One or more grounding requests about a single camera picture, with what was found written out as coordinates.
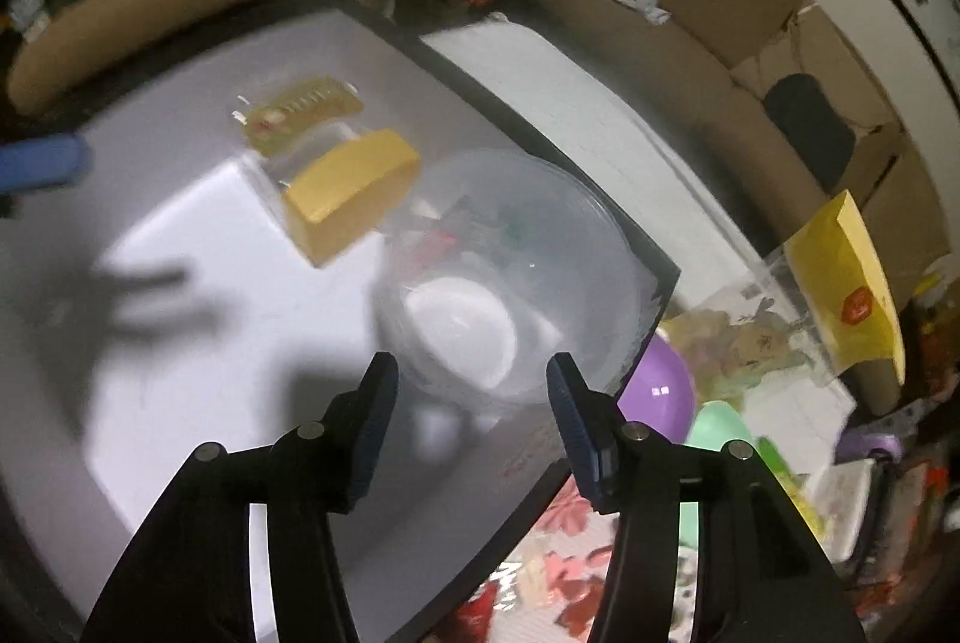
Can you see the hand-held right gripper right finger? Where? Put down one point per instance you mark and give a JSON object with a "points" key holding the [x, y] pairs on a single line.
{"points": [[581, 433]]}

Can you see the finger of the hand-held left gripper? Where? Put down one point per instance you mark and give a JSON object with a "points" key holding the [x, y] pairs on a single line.
{"points": [[41, 163]]}

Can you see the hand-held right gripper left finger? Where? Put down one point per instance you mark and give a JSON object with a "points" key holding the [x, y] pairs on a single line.
{"points": [[371, 433]]}

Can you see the clear plastic tub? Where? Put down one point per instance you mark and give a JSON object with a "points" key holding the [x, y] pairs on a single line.
{"points": [[525, 253]]}

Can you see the jar with yellow lid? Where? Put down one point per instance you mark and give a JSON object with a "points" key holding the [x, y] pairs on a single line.
{"points": [[349, 193]]}

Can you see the clear packet of yellowish snacks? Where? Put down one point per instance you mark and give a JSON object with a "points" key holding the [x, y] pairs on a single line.
{"points": [[300, 106]]}

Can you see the purple plastic plate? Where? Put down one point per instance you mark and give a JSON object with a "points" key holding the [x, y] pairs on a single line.
{"points": [[664, 388]]}

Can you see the green plastic plate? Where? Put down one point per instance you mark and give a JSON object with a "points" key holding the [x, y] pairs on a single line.
{"points": [[720, 433]]}

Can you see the clear bag of brown snacks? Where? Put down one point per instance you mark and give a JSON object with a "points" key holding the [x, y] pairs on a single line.
{"points": [[742, 331]]}

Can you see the brown armchair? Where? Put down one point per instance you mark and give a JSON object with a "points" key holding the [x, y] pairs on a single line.
{"points": [[165, 5]]}

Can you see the yellow paper envelope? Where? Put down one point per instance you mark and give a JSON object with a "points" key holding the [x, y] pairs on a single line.
{"points": [[847, 283]]}

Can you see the black cushion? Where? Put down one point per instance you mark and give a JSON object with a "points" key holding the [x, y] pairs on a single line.
{"points": [[810, 129]]}

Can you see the brown sofa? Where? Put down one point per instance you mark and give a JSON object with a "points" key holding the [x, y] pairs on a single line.
{"points": [[750, 50]]}

